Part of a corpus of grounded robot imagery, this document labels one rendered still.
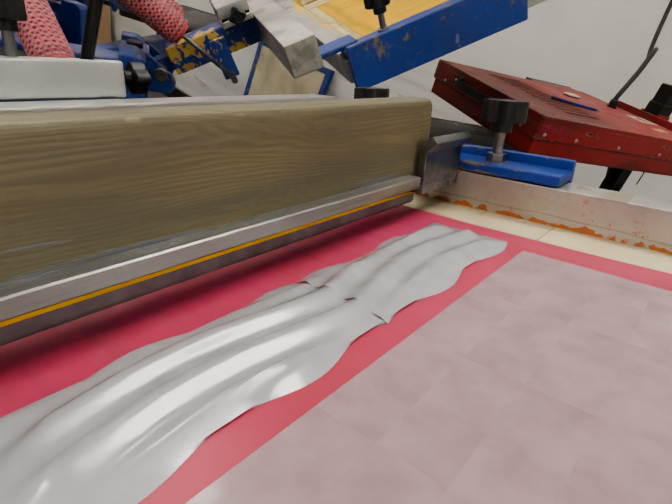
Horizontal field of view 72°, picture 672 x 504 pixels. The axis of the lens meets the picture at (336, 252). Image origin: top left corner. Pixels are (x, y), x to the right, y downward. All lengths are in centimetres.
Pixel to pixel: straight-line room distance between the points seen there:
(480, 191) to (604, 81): 177
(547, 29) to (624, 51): 31
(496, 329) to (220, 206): 17
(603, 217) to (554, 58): 185
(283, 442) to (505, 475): 8
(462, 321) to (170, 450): 16
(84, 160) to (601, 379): 26
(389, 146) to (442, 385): 23
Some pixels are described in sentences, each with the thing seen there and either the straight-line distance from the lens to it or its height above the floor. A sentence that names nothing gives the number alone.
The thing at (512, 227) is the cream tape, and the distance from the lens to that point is 45.
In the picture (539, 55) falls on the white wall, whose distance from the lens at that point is 230.
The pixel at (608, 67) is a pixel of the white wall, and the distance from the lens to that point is 223.
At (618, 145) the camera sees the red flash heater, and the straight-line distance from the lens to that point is 129.
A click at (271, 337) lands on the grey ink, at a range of 23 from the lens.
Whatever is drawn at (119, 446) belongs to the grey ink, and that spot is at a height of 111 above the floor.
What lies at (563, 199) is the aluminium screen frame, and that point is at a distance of 47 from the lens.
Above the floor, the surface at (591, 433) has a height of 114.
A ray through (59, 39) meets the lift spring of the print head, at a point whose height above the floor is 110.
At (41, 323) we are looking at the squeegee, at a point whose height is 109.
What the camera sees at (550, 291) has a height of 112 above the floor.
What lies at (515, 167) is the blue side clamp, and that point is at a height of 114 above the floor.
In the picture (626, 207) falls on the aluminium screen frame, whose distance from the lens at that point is 46.
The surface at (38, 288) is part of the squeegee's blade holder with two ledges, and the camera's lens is 23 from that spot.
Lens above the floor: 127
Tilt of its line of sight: 31 degrees down
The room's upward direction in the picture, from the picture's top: 17 degrees clockwise
